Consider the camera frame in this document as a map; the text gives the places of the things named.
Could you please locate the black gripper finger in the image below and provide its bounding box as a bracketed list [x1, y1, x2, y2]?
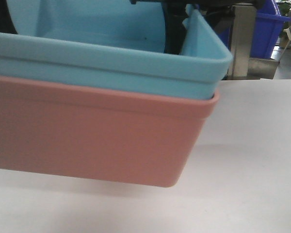
[162, 4, 188, 55]

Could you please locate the light blue plastic box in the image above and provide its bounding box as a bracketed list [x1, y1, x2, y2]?
[0, 0, 232, 100]

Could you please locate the pink plastic box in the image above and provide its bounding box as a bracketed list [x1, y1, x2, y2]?
[0, 76, 219, 187]

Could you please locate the blue storage bin far right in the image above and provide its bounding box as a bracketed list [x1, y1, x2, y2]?
[219, 0, 291, 59]

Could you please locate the metal shelf rack frame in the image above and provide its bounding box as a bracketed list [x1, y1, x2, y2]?
[226, 3, 278, 80]

